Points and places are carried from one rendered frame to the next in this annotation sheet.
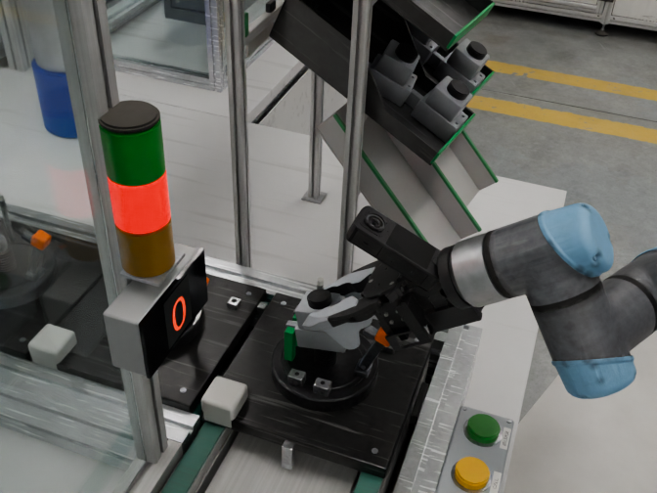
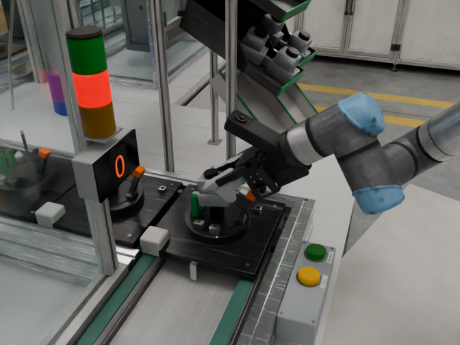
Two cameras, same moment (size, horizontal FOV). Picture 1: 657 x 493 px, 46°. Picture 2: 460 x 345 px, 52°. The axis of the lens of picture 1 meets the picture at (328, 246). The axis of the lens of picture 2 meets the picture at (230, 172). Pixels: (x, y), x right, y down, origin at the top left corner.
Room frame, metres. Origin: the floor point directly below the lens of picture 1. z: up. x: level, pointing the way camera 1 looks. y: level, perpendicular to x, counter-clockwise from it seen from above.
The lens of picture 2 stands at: (-0.09, -0.05, 1.60)
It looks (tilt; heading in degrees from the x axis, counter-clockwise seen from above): 32 degrees down; 1
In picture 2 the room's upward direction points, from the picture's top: straight up
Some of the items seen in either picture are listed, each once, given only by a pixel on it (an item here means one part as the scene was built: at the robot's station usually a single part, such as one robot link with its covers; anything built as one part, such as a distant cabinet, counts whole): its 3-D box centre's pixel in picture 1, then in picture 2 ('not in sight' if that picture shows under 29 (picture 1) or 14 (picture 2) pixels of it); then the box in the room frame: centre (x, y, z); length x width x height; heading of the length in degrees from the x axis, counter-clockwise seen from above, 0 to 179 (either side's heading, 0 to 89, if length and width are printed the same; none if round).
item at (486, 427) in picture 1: (482, 430); (315, 253); (0.62, -0.20, 0.96); 0.04 x 0.04 x 0.02
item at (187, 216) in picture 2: (325, 364); (217, 219); (0.70, 0.00, 0.98); 0.14 x 0.14 x 0.02
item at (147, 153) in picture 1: (133, 146); (87, 52); (0.56, 0.17, 1.38); 0.05 x 0.05 x 0.05
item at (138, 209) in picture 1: (140, 195); (92, 85); (0.56, 0.17, 1.33); 0.05 x 0.05 x 0.05
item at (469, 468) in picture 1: (471, 474); (309, 277); (0.56, -0.18, 0.96); 0.04 x 0.04 x 0.02
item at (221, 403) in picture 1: (224, 401); (155, 241); (0.64, 0.12, 0.97); 0.05 x 0.05 x 0.04; 72
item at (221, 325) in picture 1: (150, 296); (110, 184); (0.78, 0.24, 1.01); 0.24 x 0.24 x 0.13; 72
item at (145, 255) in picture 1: (146, 240); (97, 116); (0.56, 0.17, 1.28); 0.05 x 0.05 x 0.05
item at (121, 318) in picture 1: (145, 233); (96, 111); (0.56, 0.17, 1.29); 0.12 x 0.05 x 0.25; 162
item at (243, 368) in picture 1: (324, 375); (217, 226); (0.70, 0.00, 0.96); 0.24 x 0.24 x 0.02; 72
